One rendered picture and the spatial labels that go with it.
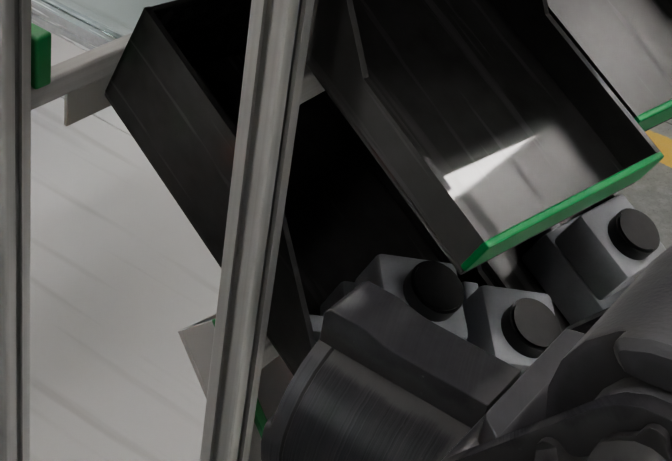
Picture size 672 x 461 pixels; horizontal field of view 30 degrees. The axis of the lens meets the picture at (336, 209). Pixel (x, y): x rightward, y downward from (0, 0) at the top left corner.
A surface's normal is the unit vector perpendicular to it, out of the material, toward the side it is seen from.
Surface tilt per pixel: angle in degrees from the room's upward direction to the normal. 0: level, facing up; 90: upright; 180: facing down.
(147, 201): 0
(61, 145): 0
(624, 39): 25
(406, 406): 30
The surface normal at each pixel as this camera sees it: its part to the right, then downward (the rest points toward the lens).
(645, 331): -0.23, -0.92
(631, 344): -0.57, -0.37
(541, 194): 0.42, -0.53
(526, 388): 0.28, -0.72
